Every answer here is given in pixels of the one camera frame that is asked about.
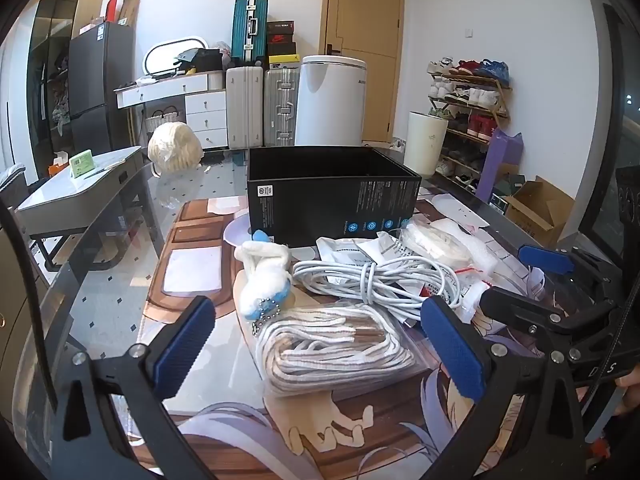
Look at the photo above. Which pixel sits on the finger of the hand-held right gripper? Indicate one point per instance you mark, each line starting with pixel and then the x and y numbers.
pixel 525 310
pixel 545 258

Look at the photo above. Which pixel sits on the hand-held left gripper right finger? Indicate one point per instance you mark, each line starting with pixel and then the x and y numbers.
pixel 452 345

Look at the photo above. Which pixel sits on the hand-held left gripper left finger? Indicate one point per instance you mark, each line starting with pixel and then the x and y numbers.
pixel 185 345

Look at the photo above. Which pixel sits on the bag of white shoelaces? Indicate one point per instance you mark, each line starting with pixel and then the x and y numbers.
pixel 330 355

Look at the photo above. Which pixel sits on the black cardboard box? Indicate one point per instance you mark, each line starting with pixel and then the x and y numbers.
pixel 330 200

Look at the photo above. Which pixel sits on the person's right hand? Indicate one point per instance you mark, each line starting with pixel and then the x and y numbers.
pixel 630 387

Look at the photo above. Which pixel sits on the open cardboard box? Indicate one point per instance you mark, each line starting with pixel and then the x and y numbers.
pixel 537 215

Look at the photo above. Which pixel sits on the white foam sheet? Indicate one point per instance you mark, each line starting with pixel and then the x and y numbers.
pixel 482 256

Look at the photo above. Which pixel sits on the dark green box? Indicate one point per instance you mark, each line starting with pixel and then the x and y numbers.
pixel 502 200

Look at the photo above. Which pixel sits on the white paper card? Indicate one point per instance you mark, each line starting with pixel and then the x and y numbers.
pixel 460 210

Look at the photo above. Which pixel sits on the purple yoga mat bag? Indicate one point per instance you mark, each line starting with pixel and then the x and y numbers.
pixel 500 160

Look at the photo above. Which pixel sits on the purple disc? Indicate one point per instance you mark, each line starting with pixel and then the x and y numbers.
pixel 235 232

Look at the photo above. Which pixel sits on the white paper sheet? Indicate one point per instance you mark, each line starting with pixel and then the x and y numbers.
pixel 225 205

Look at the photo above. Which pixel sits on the white cylindrical bin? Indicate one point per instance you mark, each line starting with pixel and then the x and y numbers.
pixel 425 145

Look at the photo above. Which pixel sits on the dark glass sliding door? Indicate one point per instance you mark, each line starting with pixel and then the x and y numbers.
pixel 625 110

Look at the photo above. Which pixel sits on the shoe rack with shoes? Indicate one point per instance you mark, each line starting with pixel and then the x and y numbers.
pixel 475 95

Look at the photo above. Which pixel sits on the grey side table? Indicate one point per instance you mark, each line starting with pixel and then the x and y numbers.
pixel 75 200

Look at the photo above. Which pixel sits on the beige yarn bundle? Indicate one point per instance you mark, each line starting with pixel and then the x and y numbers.
pixel 175 147

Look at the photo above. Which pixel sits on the green card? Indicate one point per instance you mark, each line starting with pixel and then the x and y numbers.
pixel 81 164

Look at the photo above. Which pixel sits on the orange box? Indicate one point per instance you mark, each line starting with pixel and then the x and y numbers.
pixel 57 167

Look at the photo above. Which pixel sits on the wicker basket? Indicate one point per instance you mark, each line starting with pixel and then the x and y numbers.
pixel 162 121

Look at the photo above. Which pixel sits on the white dresser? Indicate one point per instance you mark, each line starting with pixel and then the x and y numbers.
pixel 205 110

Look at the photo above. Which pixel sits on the white suitcase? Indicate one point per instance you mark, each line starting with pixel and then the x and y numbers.
pixel 245 110

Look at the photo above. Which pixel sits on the silver suitcase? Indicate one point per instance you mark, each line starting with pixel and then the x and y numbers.
pixel 281 110

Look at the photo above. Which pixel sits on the white ribbed canister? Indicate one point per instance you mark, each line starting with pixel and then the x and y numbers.
pixel 215 81

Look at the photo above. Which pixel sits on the white round appliance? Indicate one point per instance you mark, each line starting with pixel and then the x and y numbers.
pixel 327 105

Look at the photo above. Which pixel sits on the black bag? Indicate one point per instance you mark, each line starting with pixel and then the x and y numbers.
pixel 200 62

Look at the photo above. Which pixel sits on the black fridge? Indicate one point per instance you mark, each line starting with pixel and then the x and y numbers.
pixel 100 75

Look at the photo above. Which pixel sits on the oval mirror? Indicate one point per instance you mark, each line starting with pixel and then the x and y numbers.
pixel 165 57

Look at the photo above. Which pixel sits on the wooden door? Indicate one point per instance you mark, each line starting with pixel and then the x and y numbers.
pixel 365 20

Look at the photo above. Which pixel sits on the yellow flat box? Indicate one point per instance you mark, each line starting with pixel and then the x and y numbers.
pixel 284 60

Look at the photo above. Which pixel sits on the dark shoe box red logo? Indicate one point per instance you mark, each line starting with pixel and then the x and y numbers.
pixel 280 38

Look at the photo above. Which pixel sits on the teal suitcase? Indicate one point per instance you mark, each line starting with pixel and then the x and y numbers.
pixel 247 30

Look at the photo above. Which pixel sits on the dark glass cabinet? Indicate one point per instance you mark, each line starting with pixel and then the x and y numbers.
pixel 47 45

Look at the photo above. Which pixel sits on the black shoe box red label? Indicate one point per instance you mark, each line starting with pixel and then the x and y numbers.
pixel 280 27

